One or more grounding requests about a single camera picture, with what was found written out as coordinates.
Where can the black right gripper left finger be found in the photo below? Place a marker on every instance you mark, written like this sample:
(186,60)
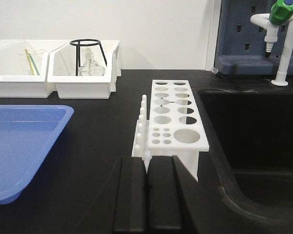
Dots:
(130,210)

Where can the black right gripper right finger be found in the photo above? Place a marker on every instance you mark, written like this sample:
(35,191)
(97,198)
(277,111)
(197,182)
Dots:
(166,211)

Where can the white test tube rack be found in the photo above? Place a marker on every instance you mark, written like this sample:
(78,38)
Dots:
(170,125)

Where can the black lab sink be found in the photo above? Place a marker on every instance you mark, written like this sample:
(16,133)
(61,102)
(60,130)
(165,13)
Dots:
(251,146)

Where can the blue plastic tray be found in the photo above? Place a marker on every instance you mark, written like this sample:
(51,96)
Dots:
(27,134)

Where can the glass alcohol lamp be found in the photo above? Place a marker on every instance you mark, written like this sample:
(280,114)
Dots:
(90,67)

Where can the right white storage bin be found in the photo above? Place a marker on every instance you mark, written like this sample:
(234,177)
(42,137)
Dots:
(61,72)

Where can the white storage bin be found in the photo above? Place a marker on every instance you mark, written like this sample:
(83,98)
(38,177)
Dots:
(15,85)
(61,72)

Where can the blue-grey drying pegboard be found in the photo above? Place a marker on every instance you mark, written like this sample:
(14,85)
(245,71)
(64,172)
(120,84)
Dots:
(240,48)

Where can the beaker with colored sticks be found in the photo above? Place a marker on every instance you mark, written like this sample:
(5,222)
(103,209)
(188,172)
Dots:
(30,61)

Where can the middle white storage bin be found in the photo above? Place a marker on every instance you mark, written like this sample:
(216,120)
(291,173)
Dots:
(15,85)

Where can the black wire tripod stand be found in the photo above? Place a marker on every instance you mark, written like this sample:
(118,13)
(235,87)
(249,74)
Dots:
(79,43)

